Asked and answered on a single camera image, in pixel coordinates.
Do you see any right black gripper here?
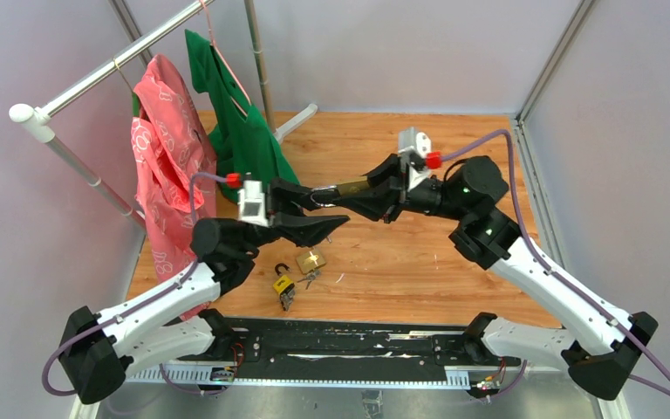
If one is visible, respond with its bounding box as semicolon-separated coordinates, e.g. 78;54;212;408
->
332;153;469;223

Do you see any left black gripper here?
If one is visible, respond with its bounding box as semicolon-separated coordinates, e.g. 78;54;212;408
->
237;178;349;256

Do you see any brass padlock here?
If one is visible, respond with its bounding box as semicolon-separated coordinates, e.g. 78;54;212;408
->
296;248;326;289
310;178;371;208

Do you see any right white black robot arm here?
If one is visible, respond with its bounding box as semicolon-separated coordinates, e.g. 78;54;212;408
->
332;155;658;401

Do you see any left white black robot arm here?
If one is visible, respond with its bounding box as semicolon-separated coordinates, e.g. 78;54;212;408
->
42;178;349;404

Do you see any yellow black padlock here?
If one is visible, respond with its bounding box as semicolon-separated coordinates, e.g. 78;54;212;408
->
272;263;296;312

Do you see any green garment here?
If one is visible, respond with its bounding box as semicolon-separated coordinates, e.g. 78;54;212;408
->
184;30;299;184

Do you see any pink clothes hanger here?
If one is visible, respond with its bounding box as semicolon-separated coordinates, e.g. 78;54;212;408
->
197;0;253;117

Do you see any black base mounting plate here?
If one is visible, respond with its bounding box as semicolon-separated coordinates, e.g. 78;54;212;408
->
183;317;521;386

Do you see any pink patterned garment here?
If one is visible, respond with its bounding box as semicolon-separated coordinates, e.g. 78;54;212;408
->
130;54;217;282

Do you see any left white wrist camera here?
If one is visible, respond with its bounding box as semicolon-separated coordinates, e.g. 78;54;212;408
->
237;180;269;227

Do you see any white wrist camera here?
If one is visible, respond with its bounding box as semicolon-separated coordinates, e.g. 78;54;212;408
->
397;127;432;191
237;180;269;227

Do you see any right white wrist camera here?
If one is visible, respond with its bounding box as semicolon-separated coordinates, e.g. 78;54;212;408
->
397;127;432;191

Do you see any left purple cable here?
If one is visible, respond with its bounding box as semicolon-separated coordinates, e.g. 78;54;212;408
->
41;170;243;398

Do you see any purple cable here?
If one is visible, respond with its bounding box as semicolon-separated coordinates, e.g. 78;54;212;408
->
41;170;243;398
426;128;670;415

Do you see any aluminium frame rail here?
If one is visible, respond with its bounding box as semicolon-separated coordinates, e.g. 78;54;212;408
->
511;0;597;263

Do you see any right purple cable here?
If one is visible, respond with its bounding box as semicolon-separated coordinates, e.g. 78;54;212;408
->
426;128;670;415

